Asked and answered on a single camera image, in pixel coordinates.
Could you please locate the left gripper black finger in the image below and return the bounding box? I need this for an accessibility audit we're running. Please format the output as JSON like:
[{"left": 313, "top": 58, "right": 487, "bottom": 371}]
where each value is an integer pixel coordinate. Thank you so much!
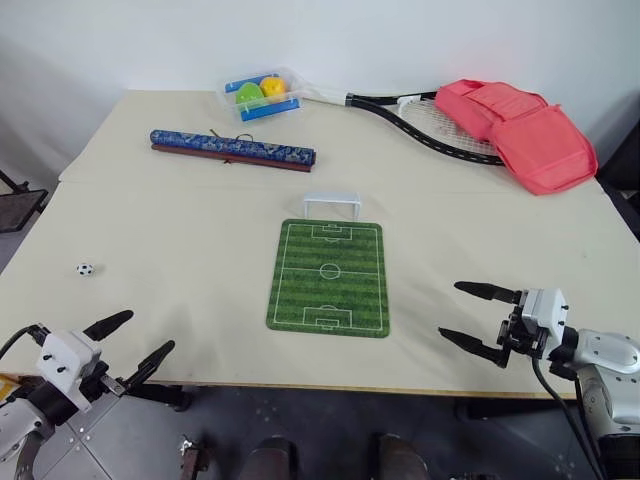
[
  {"left": 82, "top": 309, "right": 135, "bottom": 344},
  {"left": 119, "top": 340, "right": 177, "bottom": 390}
]

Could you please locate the green plastic toy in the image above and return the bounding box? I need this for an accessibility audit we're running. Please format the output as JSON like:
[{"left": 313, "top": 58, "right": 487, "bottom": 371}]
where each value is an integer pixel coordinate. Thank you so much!
[{"left": 235, "top": 81, "right": 265, "bottom": 105}]

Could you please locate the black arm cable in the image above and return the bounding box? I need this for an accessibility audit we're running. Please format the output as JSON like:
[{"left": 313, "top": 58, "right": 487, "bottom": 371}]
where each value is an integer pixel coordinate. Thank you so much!
[
  {"left": 0, "top": 323, "right": 51, "bottom": 359},
  {"left": 530, "top": 355, "right": 607, "bottom": 480}
]

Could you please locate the yellow object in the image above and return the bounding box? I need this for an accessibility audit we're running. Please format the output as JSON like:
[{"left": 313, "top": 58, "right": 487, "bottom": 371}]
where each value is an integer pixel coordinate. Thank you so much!
[{"left": 0, "top": 373, "right": 22, "bottom": 403}]

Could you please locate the black table foot bar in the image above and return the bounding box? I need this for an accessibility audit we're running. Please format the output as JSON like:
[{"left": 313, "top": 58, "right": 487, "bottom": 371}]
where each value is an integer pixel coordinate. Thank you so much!
[
  {"left": 125, "top": 382, "right": 195, "bottom": 413},
  {"left": 453, "top": 396, "right": 557, "bottom": 422}
]

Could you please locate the rusty metal bracket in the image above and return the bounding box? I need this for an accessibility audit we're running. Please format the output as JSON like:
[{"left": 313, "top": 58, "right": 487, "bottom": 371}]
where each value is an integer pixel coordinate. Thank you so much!
[{"left": 178, "top": 434, "right": 212, "bottom": 480}]

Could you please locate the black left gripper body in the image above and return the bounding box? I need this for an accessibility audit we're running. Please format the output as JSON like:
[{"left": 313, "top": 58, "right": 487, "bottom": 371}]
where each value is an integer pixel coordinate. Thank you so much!
[{"left": 75, "top": 359, "right": 129, "bottom": 407}]

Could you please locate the small white goal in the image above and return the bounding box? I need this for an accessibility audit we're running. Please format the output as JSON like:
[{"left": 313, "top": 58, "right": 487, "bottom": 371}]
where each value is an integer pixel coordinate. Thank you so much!
[{"left": 301, "top": 192, "right": 364, "bottom": 220}]

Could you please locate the long blue white plastic piece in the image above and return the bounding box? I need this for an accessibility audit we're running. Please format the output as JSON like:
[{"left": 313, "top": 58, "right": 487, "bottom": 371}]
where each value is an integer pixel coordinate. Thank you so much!
[{"left": 239, "top": 96, "right": 303, "bottom": 122}]

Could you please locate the green soccer field mat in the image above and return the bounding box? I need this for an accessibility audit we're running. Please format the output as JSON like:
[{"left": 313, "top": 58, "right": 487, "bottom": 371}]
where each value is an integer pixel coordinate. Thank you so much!
[{"left": 265, "top": 218, "right": 392, "bottom": 340}]

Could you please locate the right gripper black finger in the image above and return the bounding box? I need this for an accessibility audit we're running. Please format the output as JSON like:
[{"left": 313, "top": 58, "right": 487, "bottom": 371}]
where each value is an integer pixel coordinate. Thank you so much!
[
  {"left": 437, "top": 326, "right": 512, "bottom": 370},
  {"left": 453, "top": 280, "right": 522, "bottom": 306}
]

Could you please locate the clear plastic container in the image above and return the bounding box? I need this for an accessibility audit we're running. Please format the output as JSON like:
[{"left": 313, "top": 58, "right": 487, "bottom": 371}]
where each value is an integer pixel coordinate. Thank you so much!
[{"left": 215, "top": 64, "right": 314, "bottom": 123}]

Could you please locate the small blue white plastic piece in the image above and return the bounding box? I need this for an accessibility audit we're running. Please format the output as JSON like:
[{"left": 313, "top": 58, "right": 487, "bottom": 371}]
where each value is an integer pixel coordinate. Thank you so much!
[{"left": 224, "top": 74, "right": 267, "bottom": 95}]

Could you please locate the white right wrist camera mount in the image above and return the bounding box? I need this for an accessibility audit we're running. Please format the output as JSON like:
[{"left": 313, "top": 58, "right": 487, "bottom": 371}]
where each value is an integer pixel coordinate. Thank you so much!
[{"left": 519, "top": 287, "right": 572, "bottom": 347}]

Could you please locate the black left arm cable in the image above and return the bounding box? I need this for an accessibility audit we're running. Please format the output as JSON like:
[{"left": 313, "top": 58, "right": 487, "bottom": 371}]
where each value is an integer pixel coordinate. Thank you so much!
[{"left": 0, "top": 323, "right": 51, "bottom": 359}]

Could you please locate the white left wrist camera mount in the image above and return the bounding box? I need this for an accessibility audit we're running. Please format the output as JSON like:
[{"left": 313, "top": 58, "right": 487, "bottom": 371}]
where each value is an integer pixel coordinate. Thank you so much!
[{"left": 35, "top": 329, "right": 104, "bottom": 414}]

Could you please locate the pink fabric bag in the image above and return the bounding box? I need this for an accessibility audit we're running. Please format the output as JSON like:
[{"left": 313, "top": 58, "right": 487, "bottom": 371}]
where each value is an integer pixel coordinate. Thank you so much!
[{"left": 433, "top": 78, "right": 600, "bottom": 197}]

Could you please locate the black chair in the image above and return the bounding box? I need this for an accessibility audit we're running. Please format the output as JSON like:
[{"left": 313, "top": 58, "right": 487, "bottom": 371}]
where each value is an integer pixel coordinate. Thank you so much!
[{"left": 596, "top": 92, "right": 640, "bottom": 239}]

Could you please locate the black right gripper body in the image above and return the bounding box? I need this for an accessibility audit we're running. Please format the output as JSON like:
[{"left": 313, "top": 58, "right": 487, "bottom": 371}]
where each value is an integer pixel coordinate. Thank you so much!
[{"left": 496, "top": 289, "right": 549, "bottom": 362}]

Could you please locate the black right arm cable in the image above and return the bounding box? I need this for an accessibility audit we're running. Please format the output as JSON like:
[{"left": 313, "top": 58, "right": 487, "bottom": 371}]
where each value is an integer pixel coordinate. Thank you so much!
[{"left": 530, "top": 355, "right": 607, "bottom": 480}]

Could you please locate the black metal stand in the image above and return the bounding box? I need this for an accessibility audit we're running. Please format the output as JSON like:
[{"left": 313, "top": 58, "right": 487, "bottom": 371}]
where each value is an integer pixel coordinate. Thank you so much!
[{"left": 0, "top": 168, "right": 50, "bottom": 234}]

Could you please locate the black white tennis racket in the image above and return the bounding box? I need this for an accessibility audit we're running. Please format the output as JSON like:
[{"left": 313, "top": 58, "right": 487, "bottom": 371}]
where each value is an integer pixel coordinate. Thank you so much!
[{"left": 298, "top": 81, "right": 507, "bottom": 167}]

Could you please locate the dark rounded shape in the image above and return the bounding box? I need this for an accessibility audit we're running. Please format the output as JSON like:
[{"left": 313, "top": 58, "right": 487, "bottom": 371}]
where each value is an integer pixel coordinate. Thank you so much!
[
  {"left": 374, "top": 432, "right": 429, "bottom": 480},
  {"left": 244, "top": 435, "right": 299, "bottom": 480}
]

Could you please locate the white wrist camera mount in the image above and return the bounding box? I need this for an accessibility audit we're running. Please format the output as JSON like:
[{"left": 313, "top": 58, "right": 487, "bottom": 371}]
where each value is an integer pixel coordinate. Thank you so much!
[
  {"left": 35, "top": 329, "right": 104, "bottom": 414},
  {"left": 519, "top": 287, "right": 572, "bottom": 347}
]

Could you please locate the blue patterned rolled scroll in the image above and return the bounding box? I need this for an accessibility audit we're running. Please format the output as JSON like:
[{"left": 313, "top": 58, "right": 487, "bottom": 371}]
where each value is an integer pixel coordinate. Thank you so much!
[{"left": 148, "top": 127, "right": 319, "bottom": 175}]

